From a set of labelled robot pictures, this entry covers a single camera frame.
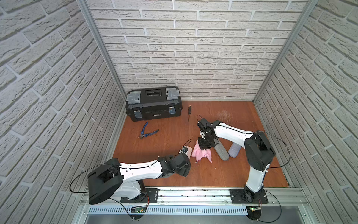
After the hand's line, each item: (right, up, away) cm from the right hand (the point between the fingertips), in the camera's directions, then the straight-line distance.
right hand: (203, 148), depth 89 cm
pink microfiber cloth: (-3, -3, -2) cm, 5 cm away
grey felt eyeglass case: (+12, -2, -2) cm, 12 cm away
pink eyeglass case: (-9, -2, -2) cm, 10 cm away
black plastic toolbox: (-35, +30, +10) cm, 47 cm away
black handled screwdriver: (-8, +24, +23) cm, 34 cm away
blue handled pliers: (-43, +8, +8) cm, 44 cm away
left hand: (-11, -8, -7) cm, 16 cm away
